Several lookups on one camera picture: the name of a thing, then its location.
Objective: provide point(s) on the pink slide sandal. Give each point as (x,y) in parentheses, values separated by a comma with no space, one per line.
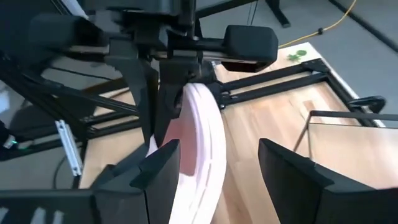
(205,140)

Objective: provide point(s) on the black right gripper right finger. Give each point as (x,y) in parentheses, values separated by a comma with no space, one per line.
(311,199)

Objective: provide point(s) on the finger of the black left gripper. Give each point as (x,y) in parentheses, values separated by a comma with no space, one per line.
(169,81)
(140,81)

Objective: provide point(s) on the silver aluminium bracket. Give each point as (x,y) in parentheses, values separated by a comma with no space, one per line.
(70,149)

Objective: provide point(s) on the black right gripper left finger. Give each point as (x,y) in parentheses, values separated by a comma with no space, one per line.
(124,205)

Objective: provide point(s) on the black aluminium table frame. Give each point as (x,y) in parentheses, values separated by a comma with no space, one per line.
(264,88)

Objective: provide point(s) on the black table clamp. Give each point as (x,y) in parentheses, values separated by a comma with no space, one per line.
(368,102)

